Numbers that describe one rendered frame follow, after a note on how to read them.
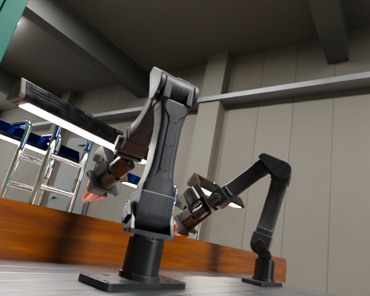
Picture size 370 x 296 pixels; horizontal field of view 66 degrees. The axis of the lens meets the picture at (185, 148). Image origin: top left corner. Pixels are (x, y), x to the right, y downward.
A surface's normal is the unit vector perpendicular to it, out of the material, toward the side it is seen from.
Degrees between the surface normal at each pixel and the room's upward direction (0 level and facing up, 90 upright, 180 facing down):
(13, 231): 90
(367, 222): 90
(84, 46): 90
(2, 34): 90
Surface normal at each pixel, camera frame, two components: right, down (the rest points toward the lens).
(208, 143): -0.55, -0.36
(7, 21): 0.81, -0.03
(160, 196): 0.46, -0.24
